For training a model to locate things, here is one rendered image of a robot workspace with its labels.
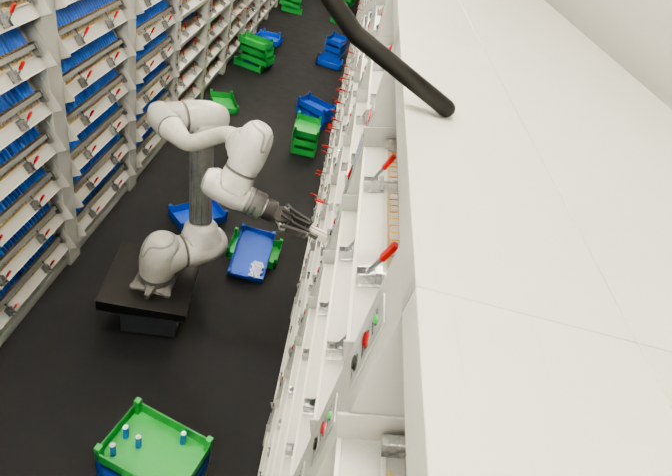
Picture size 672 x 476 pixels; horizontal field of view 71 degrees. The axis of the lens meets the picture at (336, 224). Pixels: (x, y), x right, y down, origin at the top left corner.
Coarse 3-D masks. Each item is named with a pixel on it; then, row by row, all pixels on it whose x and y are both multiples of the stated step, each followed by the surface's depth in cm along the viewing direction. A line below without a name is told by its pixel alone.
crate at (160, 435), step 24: (144, 408) 162; (120, 432) 157; (144, 432) 159; (168, 432) 161; (192, 432) 159; (96, 456) 147; (120, 456) 152; (144, 456) 153; (168, 456) 155; (192, 456) 157
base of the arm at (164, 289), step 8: (176, 272) 223; (136, 280) 212; (144, 280) 209; (136, 288) 210; (144, 288) 211; (152, 288) 210; (160, 288) 212; (168, 288) 214; (144, 296) 209; (168, 296) 213
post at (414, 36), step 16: (400, 32) 98; (416, 32) 101; (448, 48) 98; (464, 48) 101; (384, 80) 102; (384, 96) 102; (384, 112) 104; (352, 192) 117; (336, 224) 125; (336, 240) 127; (320, 272) 136; (304, 320) 148; (288, 368) 164; (272, 416) 184
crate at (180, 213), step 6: (168, 204) 287; (180, 204) 294; (186, 204) 297; (216, 204) 305; (168, 210) 290; (174, 210) 293; (180, 210) 296; (186, 210) 298; (216, 210) 306; (222, 210) 301; (174, 216) 285; (180, 216) 293; (186, 216) 294; (216, 216) 301; (222, 216) 295; (174, 222) 287; (180, 222) 289; (216, 222) 295; (222, 222) 299; (180, 228) 283
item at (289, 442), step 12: (312, 300) 142; (312, 312) 142; (312, 324) 139; (300, 360) 129; (300, 372) 126; (300, 384) 123; (300, 396) 120; (288, 420) 115; (288, 432) 112; (288, 444) 108; (288, 456) 107; (288, 468) 106
